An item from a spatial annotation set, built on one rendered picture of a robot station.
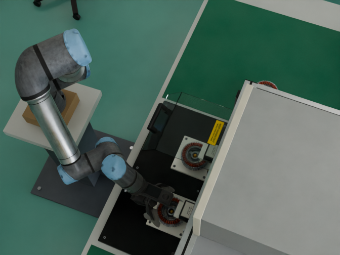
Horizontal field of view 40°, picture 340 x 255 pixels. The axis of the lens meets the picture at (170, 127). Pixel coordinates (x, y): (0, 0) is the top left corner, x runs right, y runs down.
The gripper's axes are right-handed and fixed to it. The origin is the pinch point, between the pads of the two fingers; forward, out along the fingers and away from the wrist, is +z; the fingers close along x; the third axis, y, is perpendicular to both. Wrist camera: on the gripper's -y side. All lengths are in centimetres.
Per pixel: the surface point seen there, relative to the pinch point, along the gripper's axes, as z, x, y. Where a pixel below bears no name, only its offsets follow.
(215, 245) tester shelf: -14.4, 11.5, -33.2
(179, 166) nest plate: 2.0, -18.7, 4.8
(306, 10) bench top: 18, -113, -16
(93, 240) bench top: -4.9, 20.0, 23.5
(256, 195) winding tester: -29, -1, -48
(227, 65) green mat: 5, -72, 5
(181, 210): -5.5, 1.0, -9.9
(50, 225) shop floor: 37, 14, 100
